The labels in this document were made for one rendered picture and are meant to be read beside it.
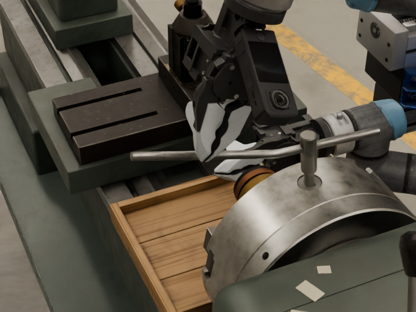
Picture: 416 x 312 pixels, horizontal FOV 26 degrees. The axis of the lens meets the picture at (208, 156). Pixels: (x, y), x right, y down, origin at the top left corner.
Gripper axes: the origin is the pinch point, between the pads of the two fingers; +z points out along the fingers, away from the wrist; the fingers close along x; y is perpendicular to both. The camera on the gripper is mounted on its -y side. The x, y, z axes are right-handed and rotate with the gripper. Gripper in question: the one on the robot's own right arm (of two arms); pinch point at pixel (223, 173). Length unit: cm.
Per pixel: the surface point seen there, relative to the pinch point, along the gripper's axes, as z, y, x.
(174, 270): 9.5, -0.3, -19.0
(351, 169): -9.7, -22.5, 15.0
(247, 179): -1.2, -6.7, 3.6
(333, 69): -120, 158, -108
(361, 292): 2.6, -45.4, 18.0
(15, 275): 27, 96, -108
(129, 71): -6, 69, -23
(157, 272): 12.4, 0.3, -19.0
